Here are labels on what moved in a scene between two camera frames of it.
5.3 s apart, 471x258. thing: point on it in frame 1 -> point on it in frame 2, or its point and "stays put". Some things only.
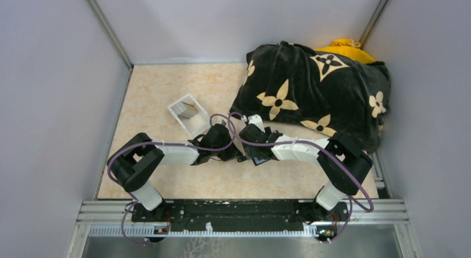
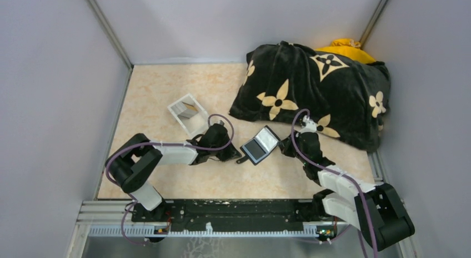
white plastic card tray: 194,119 stays put
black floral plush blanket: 329,94 stays put
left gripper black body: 225,155 stays put
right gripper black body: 249,150 -> 289,150
